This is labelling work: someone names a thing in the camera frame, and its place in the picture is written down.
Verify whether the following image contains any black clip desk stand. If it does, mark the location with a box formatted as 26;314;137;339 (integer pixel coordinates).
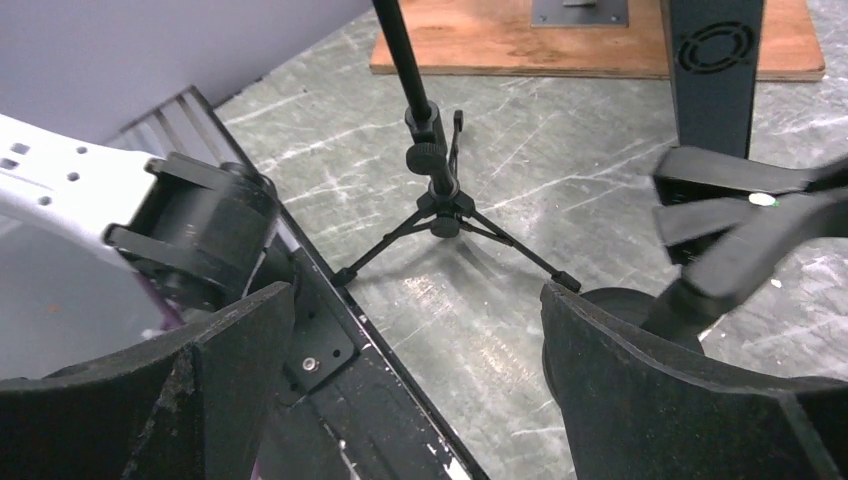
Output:
541;145;848;399

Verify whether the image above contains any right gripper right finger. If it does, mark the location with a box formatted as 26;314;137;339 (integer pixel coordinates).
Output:
540;283;847;479

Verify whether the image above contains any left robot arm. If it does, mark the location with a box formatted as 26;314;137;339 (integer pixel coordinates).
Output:
1;116;280;311

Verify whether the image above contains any black tripod shock mount stand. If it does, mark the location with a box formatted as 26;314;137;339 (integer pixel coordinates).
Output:
331;1;581;293

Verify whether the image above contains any black base frame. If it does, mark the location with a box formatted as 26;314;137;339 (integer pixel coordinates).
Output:
105;86;492;480

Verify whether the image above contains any wooden board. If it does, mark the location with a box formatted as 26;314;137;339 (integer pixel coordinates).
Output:
400;1;826;82

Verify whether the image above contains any blue network switch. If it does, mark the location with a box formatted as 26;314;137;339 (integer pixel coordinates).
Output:
660;0;765;158

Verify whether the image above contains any metal switch support bracket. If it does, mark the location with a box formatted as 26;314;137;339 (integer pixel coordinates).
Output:
531;0;629;28

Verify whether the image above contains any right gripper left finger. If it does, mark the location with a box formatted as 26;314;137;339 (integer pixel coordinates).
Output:
1;282;295;479

